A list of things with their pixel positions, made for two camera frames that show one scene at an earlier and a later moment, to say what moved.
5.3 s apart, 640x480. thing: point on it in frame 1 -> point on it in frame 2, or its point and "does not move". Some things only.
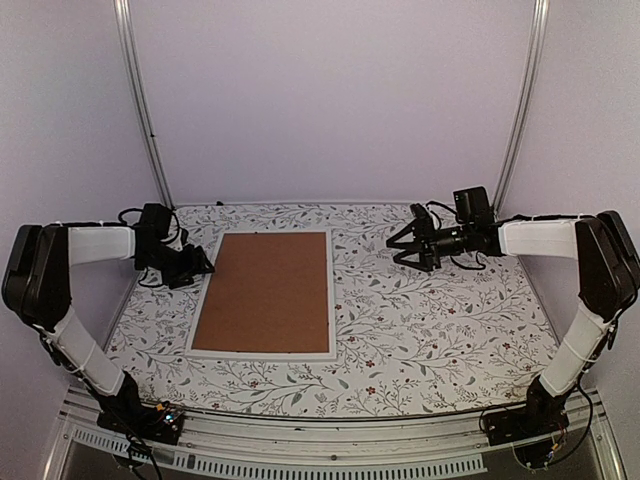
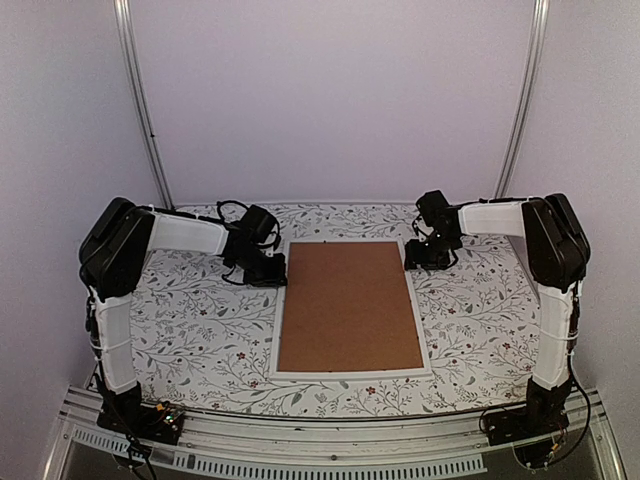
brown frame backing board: (268, 293) -> (347, 310)
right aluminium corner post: (535, 67) does not move
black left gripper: (195, 264) -> (277, 279)
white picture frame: (331, 278) -> (398, 372)
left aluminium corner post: (128, 55) does not move
